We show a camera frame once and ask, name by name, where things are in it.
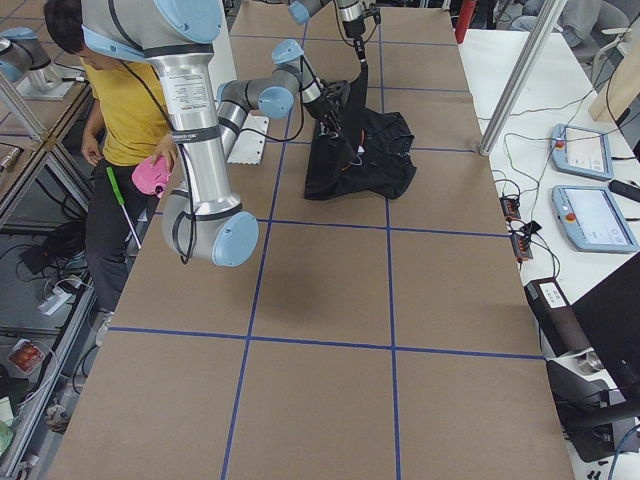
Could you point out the blue teach pendant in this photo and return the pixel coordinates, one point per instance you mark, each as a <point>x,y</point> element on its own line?
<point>592,220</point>
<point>581,151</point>

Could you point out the green handled stick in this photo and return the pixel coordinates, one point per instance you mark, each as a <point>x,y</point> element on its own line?
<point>120,201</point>

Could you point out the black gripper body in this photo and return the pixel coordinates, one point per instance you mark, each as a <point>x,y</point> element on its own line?
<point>320,107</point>
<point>352,27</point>

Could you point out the black box with label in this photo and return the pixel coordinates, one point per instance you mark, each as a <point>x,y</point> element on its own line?
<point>555,316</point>

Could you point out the black graphic t-shirt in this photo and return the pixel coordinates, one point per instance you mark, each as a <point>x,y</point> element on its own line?
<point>377,160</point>

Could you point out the near blue teach pendant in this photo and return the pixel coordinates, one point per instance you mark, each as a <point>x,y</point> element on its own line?
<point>592,220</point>

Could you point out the red cylinder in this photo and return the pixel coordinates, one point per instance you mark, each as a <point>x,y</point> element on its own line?
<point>464,19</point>

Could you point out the far blue teach pendant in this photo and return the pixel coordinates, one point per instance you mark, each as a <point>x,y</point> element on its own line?
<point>581,151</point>

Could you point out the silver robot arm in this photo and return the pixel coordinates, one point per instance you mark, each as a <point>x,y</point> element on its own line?
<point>356,20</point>
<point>203,217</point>

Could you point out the aluminium frame post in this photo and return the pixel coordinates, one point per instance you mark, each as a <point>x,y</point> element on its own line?
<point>527,58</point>

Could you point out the person in yellow shirt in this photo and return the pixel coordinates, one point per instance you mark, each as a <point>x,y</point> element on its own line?
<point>125,126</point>

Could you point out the pink toy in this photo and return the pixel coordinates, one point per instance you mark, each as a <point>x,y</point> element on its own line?
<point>151,176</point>

